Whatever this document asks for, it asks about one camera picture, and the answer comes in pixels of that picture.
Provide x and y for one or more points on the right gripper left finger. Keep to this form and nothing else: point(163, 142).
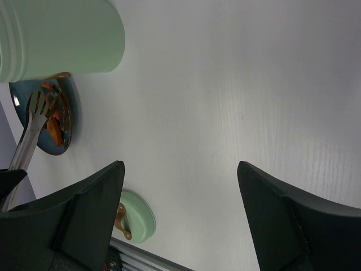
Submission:
point(69, 229)

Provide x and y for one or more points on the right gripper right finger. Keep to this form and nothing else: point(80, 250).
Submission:
point(295, 230)

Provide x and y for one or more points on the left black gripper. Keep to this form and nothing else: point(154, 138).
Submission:
point(9, 179)

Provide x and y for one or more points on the toy orange carrot piece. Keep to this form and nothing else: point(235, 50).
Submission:
point(53, 125)

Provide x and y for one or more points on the metal tongs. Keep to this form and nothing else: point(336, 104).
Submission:
point(38, 113)

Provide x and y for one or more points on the green cylindrical lunch container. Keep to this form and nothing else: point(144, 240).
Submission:
point(40, 39)

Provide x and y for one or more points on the green round lid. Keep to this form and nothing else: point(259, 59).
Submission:
point(134, 218)

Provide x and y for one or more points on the dark teal plate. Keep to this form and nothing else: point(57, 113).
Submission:
point(65, 89)

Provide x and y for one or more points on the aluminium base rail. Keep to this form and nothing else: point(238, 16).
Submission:
point(128, 257)

